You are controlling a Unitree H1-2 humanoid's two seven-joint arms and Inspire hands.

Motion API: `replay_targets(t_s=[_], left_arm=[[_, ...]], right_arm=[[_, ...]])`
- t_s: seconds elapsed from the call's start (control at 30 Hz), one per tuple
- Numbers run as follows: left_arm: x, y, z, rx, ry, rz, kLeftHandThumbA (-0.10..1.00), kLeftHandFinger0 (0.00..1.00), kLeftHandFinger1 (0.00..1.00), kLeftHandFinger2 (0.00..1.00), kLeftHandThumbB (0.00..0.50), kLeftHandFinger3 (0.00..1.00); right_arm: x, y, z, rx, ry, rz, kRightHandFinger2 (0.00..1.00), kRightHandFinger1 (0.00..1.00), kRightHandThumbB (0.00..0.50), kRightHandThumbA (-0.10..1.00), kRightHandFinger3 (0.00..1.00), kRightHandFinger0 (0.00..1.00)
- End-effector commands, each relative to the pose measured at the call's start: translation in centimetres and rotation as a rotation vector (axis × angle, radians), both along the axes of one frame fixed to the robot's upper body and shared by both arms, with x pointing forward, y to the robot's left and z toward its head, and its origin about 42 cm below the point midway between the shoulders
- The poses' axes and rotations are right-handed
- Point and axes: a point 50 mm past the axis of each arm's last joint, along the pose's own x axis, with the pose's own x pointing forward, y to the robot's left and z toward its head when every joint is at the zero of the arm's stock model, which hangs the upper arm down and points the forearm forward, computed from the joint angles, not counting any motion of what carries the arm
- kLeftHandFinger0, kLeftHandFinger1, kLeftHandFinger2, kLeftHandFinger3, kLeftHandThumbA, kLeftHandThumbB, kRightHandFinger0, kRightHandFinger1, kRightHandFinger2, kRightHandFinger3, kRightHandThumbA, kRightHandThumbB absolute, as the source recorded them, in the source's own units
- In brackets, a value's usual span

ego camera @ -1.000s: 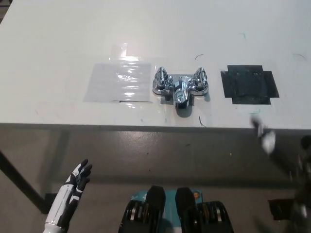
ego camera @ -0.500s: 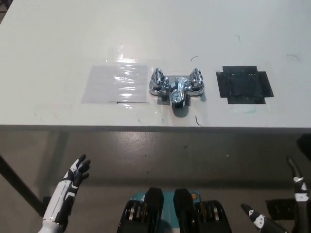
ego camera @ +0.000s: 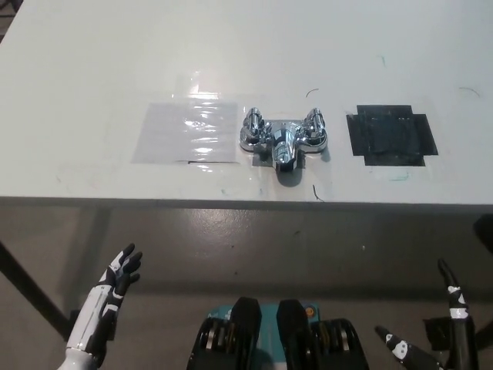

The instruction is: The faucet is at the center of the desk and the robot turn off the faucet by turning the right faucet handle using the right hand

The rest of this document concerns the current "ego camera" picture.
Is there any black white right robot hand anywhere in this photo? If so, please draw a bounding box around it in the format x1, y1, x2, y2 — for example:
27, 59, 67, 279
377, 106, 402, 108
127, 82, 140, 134
374, 257, 483, 370

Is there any black table leg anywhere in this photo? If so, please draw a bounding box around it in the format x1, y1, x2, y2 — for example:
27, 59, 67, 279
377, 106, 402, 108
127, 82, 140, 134
473, 214, 493, 250

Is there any black teal robot torso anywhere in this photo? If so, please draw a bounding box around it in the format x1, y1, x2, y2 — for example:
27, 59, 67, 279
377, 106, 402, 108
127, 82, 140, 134
186, 294, 373, 370

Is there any chrome faucet body with spout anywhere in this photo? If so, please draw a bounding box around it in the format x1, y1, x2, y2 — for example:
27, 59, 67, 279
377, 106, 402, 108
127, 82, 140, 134
238, 117, 331, 174

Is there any clear plastic sheet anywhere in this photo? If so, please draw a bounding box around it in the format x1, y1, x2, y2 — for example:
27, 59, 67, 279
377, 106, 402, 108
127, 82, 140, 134
130, 100, 240, 165

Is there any black tape patch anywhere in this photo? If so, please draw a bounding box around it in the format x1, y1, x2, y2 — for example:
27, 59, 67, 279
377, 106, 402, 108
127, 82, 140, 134
345, 103, 441, 168

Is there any chrome lever faucet handle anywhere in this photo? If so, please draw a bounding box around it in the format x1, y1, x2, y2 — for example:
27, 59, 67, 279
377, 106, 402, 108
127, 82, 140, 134
305, 107, 328, 139
242, 106, 267, 142

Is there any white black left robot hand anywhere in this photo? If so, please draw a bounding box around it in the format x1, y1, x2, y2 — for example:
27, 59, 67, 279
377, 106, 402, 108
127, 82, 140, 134
64, 242, 143, 356

